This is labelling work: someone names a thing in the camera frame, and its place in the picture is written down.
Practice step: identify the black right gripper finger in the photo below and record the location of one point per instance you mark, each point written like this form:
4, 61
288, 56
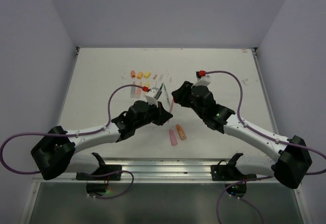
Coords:
180, 96
186, 87

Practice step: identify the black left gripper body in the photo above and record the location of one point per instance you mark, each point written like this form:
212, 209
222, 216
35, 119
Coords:
152, 116

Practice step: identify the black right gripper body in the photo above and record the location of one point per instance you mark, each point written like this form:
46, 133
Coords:
197, 109

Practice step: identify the thin orange pen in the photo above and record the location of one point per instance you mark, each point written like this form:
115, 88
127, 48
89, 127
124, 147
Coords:
171, 108

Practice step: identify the orange highlighter marker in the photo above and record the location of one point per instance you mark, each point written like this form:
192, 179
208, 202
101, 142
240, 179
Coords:
139, 90

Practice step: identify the white marker with peach tip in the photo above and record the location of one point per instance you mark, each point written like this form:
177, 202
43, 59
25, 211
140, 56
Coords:
132, 90

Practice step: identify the orange marker cap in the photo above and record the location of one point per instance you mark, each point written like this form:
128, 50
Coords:
140, 75

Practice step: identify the yellow marker cap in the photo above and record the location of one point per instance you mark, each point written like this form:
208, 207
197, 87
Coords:
147, 74

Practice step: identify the peach marker cap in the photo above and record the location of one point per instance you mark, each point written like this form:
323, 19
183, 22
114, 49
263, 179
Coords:
132, 73

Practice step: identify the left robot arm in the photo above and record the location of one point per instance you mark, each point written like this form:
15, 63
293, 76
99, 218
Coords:
60, 151

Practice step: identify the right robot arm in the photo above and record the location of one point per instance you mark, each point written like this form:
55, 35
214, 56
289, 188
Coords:
285, 159

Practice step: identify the pink highlighter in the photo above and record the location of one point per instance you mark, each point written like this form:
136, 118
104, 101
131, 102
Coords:
172, 137

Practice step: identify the orange clear highlighter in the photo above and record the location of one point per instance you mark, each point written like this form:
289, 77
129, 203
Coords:
180, 132

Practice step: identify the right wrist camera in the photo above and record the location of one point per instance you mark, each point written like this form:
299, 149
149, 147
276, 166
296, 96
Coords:
203, 78

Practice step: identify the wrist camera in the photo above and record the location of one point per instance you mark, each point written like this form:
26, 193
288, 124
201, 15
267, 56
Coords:
203, 78
153, 95

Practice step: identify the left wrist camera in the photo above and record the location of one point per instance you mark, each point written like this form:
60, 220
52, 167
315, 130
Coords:
153, 95

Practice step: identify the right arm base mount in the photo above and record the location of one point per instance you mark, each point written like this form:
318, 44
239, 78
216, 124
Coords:
226, 171

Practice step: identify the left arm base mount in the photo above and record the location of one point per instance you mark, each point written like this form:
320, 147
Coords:
103, 173

